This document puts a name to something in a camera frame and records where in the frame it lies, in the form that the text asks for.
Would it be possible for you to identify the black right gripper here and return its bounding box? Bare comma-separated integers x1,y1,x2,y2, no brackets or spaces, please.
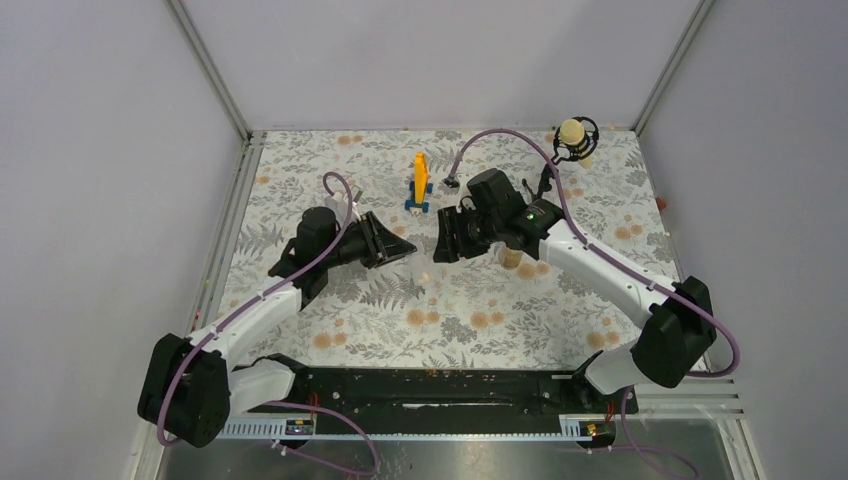
433,203,503,263

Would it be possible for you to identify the black microphone tripod stand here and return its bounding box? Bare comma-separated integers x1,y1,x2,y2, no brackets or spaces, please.
521,161,559,201

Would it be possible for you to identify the purple cable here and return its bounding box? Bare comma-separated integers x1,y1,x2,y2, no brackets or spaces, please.
445,129,742,480
156,172,381,478

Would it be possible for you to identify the blue yellow toy block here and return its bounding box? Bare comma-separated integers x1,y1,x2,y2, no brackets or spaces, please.
404,152,433,213

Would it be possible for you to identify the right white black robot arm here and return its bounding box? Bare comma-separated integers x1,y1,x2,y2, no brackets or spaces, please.
433,169,717,412

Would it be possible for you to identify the cream foam studio microphone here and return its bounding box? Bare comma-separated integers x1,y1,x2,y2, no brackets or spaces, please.
552,116,600,169

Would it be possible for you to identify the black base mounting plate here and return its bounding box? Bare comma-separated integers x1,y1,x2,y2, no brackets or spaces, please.
254,355,639,426

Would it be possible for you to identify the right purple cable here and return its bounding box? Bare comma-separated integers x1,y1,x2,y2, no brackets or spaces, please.
445,129,742,480

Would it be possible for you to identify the white slotted cable duct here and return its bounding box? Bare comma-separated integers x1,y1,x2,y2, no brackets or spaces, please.
216,415,596,442

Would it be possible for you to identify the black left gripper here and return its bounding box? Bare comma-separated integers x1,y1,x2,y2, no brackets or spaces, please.
322,211,417,269

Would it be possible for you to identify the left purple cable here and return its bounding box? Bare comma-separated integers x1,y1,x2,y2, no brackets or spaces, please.
156,172,381,478

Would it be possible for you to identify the floral patterned table mat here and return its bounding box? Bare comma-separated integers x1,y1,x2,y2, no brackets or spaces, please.
218,130,639,369

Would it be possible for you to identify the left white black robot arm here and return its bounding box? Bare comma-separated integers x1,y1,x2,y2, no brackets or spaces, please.
137,207,417,447

